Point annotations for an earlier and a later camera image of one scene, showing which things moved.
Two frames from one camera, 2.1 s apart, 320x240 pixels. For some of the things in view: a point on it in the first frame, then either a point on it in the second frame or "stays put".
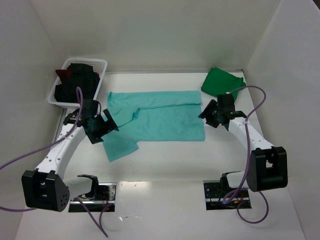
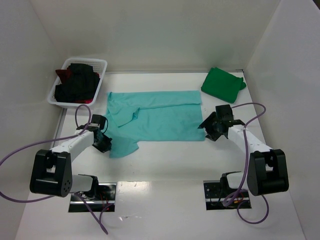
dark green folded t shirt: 219,82 stays put
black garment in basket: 80,75 stays put
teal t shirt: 152,116 stays put
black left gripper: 100,126 → 104,144
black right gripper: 213,114 → 212,126
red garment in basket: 64,74 stays put
